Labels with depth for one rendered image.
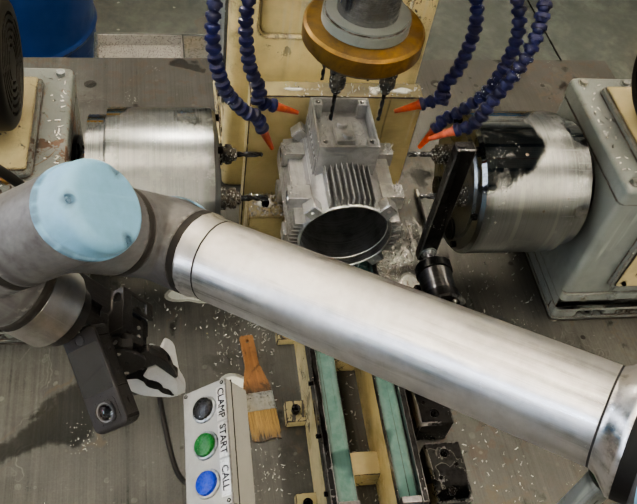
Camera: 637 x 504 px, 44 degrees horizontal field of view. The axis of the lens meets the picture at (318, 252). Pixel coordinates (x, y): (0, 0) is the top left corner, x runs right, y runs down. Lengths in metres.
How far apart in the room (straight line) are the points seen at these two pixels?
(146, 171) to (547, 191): 0.64
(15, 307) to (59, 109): 0.52
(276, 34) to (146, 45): 1.31
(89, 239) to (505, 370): 0.36
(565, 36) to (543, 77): 1.75
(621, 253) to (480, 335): 0.85
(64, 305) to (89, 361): 0.08
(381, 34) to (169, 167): 0.36
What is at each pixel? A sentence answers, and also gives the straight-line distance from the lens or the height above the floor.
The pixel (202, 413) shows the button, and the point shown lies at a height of 1.07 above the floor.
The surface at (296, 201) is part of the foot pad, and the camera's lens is 1.26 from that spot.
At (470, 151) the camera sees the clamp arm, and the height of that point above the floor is 1.25.
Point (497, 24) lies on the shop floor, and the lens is 3.80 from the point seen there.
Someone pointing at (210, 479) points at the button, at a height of 1.08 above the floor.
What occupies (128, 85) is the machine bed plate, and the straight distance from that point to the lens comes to 1.87.
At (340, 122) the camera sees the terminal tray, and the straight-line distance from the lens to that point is 1.31.
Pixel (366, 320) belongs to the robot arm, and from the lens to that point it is 0.67.
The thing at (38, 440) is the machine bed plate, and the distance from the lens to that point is 1.34.
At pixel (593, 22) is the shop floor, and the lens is 4.05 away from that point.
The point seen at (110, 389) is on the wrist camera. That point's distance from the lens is 0.86.
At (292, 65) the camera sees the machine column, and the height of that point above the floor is 1.11.
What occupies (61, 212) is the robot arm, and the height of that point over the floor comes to 1.48.
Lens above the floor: 1.99
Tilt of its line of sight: 50 degrees down
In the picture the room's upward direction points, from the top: 12 degrees clockwise
